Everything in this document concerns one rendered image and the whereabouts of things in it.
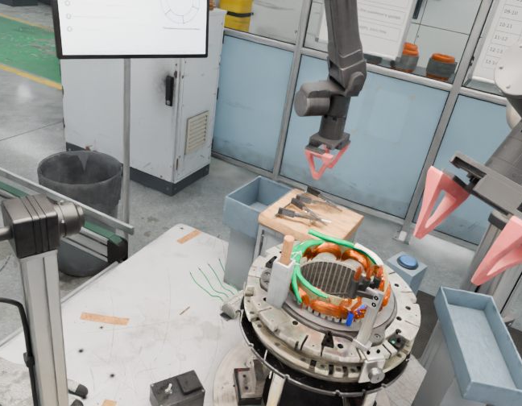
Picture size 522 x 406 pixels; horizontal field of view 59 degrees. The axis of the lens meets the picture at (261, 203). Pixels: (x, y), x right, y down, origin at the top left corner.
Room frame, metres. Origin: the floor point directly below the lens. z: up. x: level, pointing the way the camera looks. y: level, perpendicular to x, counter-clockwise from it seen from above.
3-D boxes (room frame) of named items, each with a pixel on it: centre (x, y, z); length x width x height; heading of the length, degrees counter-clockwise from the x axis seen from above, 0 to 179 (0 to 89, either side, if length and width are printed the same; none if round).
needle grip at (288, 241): (0.63, -0.05, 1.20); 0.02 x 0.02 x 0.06
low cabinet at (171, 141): (3.19, 0.98, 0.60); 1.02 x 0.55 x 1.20; 68
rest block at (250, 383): (0.66, -0.04, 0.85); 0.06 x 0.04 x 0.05; 15
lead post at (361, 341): (0.55, -0.20, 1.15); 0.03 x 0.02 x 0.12; 55
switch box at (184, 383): (0.63, 0.10, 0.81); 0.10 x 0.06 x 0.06; 125
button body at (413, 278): (0.91, -0.36, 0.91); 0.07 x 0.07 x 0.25; 48
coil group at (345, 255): (0.75, -0.20, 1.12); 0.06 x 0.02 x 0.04; 63
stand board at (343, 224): (1.00, -0.13, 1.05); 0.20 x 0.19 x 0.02; 63
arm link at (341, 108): (1.05, -0.13, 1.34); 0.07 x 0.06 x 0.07; 121
